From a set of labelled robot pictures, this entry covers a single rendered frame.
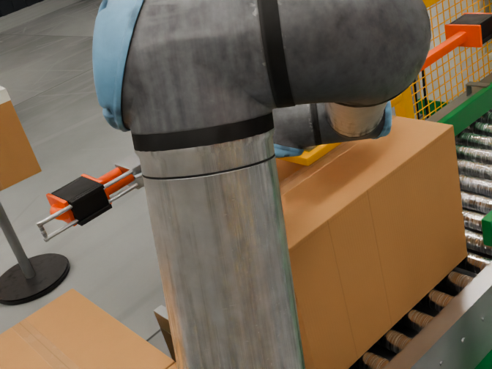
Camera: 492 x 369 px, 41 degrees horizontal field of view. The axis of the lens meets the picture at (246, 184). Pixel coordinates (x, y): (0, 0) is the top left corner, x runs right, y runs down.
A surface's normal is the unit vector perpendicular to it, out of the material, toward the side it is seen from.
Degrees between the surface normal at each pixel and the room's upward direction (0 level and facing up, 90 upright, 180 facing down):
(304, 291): 90
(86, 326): 0
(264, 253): 82
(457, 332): 90
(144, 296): 0
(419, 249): 90
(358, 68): 113
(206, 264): 73
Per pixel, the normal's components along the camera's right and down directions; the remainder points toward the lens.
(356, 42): 0.40, 0.34
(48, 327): -0.24, -0.86
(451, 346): 0.65, 0.21
